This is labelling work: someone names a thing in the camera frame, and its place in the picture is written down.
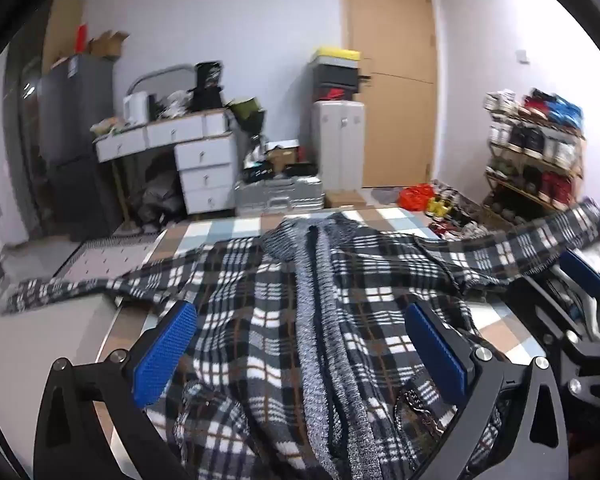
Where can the red plastic bag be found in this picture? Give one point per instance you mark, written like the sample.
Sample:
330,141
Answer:
416,197

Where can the grey clothes pile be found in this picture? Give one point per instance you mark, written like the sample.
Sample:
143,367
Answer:
160,200

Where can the small brown cardboard box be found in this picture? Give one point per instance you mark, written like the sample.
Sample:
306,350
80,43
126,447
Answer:
282,159

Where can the plaid knit cardigan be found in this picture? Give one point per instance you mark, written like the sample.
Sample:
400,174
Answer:
260,310

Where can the grey refrigerator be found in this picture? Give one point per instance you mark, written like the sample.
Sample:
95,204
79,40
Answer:
75,125

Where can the dark green bag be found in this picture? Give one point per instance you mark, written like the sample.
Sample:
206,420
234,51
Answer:
247,112

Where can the checked pastel bed cover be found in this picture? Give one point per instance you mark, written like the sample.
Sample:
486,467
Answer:
220,230

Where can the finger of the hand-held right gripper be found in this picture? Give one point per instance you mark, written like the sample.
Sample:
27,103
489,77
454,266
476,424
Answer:
582,272
540,305

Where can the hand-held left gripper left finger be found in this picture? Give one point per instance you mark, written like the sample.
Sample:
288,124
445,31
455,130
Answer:
165,355

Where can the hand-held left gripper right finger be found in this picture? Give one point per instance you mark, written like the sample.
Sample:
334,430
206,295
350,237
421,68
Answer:
440,355

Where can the wooden shoe rack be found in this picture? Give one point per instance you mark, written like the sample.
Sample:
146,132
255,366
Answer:
527,159

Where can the open cardboard box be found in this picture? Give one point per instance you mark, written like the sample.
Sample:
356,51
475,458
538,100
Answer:
105,45

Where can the wall switch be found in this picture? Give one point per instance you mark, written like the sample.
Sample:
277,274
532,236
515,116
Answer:
522,56

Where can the grey arched mirror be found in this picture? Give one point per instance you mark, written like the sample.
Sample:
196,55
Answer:
155,74

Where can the grey door mat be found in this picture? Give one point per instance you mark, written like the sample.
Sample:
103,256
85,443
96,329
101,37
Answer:
386,194

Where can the silver suitcase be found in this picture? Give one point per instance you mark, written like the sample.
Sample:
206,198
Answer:
280,195

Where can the wooden door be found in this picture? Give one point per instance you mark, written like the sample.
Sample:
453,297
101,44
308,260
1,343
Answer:
390,35

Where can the loose shoes pile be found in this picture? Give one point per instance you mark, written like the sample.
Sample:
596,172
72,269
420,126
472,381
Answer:
455,215

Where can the white desk with drawers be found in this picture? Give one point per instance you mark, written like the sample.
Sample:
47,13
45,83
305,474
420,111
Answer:
205,155

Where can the tall cardboard sheet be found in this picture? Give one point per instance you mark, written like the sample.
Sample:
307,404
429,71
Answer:
62,25

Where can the black bag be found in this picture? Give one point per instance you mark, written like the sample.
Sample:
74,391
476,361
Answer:
206,85

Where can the white cabinet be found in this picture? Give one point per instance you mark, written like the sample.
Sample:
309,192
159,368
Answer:
337,145

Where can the flat cardboard box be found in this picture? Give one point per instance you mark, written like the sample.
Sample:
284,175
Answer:
345,199

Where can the rows of assorted sneakers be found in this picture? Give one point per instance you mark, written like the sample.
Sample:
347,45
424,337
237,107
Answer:
530,135

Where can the dark glass door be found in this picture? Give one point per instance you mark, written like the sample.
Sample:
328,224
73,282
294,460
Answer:
27,160

